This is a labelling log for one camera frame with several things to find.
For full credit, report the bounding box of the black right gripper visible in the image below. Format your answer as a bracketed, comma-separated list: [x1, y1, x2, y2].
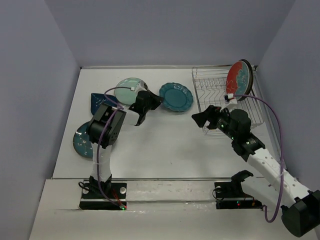
[191, 105, 238, 141]

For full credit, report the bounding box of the teal scalloped plate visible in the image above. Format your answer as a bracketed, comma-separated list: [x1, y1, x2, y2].
[159, 82, 194, 113]

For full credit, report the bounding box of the red plate with teal flower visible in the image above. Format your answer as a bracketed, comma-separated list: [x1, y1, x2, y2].
[225, 60, 249, 101]

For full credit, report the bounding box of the cream plate with metallic rim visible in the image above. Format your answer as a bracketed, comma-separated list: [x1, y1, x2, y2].
[241, 59, 254, 95]

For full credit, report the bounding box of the small dark teal round plate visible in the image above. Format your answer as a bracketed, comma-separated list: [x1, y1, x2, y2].
[72, 122, 93, 160]

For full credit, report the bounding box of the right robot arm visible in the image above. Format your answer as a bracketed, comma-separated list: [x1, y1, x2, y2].
[191, 105, 320, 238]

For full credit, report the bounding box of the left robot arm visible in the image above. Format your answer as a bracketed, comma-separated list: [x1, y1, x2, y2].
[86, 90, 164, 206]

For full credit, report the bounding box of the navy blue leaf-shaped dish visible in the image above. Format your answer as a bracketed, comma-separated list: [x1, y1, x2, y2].
[90, 93, 119, 115]

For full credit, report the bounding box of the light green flower plate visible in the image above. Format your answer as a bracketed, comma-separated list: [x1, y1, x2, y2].
[114, 77, 148, 106]

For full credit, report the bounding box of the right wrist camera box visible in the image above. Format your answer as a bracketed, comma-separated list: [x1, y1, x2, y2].
[222, 93, 238, 111]

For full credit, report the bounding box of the metal wire dish rack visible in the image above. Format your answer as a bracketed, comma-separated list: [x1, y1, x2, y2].
[191, 66, 266, 136]

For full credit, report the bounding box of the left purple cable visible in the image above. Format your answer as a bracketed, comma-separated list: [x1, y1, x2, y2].
[96, 86, 137, 208]

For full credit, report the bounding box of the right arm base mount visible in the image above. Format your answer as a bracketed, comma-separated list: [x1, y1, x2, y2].
[212, 170, 263, 210]

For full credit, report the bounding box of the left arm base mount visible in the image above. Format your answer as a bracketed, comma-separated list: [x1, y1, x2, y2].
[78, 180, 127, 211]

